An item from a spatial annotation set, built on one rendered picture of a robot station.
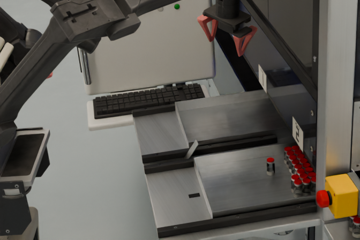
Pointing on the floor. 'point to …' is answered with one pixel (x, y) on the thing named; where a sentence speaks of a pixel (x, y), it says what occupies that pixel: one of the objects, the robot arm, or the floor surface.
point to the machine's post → (335, 80)
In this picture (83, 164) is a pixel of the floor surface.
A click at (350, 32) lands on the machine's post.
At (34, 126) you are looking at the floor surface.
